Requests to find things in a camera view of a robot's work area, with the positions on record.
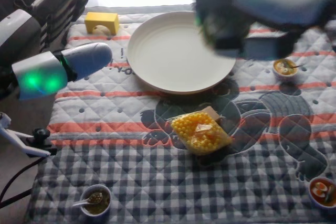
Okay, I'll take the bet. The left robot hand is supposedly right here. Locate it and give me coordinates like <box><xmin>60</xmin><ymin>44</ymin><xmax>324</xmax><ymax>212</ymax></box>
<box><xmin>61</xmin><ymin>42</ymin><xmax>113</xmax><ymax>82</ymax></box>

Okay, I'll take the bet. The bag of yellow corn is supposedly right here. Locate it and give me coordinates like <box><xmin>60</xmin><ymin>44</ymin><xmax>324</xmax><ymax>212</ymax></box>
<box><xmin>170</xmin><ymin>112</ymin><xmax>233</xmax><ymax>156</ymax></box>

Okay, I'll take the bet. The white round plate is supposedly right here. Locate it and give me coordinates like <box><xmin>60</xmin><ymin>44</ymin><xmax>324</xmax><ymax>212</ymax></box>
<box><xmin>126</xmin><ymin>11</ymin><xmax>237</xmax><ymax>95</ymax></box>

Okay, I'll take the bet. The yellow block with arch cutout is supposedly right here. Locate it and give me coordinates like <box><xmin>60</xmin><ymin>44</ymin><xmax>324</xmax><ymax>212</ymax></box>
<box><xmin>84</xmin><ymin>12</ymin><xmax>119</xmax><ymax>35</ymax></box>

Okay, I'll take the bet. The small bowl of toy noodles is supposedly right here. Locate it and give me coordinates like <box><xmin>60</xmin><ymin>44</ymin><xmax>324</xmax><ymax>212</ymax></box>
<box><xmin>272</xmin><ymin>58</ymin><xmax>299</xmax><ymax>78</ymax></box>

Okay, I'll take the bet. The brown wooden block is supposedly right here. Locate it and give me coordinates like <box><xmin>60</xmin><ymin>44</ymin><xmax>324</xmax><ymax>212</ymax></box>
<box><xmin>202</xmin><ymin>105</ymin><xmax>222</xmax><ymax>125</ymax></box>

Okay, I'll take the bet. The grey quilt with printed bear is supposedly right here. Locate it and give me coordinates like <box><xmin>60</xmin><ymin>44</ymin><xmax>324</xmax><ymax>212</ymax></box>
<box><xmin>26</xmin><ymin>5</ymin><xmax>336</xmax><ymax>224</ymax></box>

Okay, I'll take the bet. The white toy spoon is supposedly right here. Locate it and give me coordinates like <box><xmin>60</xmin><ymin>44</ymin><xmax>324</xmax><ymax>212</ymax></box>
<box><xmin>72</xmin><ymin>198</ymin><xmax>93</xmax><ymax>207</ymax></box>

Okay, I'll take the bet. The small bowl of green soup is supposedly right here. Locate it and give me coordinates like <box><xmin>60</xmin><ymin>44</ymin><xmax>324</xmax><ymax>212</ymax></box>
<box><xmin>80</xmin><ymin>184</ymin><xmax>111</xmax><ymax>216</ymax></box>

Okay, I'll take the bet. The small bowl with toy egg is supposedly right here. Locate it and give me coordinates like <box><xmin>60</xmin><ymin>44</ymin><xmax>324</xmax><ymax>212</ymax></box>
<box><xmin>309</xmin><ymin>176</ymin><xmax>336</xmax><ymax>210</ymax></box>

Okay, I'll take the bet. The white bracket stand with clamp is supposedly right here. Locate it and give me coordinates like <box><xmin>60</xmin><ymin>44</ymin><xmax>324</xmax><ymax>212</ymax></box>
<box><xmin>0</xmin><ymin>112</ymin><xmax>57</xmax><ymax>158</ymax></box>

